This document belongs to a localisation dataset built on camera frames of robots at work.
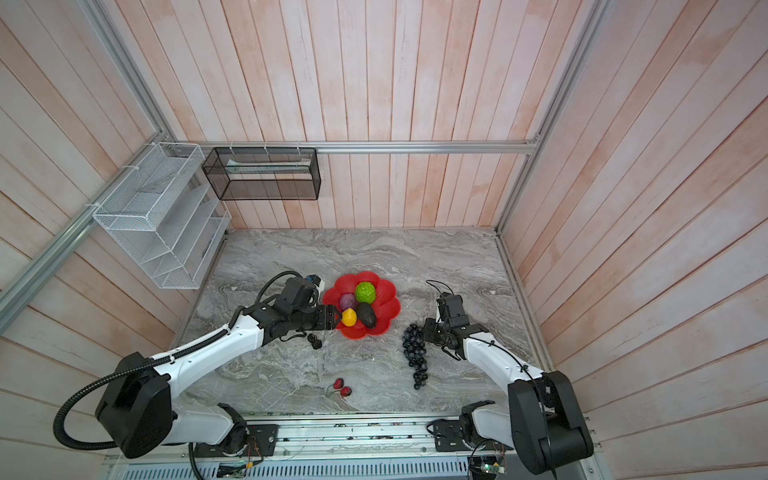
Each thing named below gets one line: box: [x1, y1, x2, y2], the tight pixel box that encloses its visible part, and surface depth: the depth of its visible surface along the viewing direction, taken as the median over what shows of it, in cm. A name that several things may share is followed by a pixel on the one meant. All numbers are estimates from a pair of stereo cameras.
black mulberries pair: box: [307, 333, 323, 350], surface depth 92 cm
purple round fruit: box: [340, 293, 355, 310], surface depth 97 cm
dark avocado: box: [356, 302, 377, 329], surface depth 94 cm
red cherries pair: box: [333, 378, 352, 397], surface depth 83 cm
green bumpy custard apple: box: [355, 281, 377, 304], surface depth 97 cm
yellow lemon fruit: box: [341, 308, 357, 327], surface depth 93 cm
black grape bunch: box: [403, 322, 428, 390], surface depth 85 cm
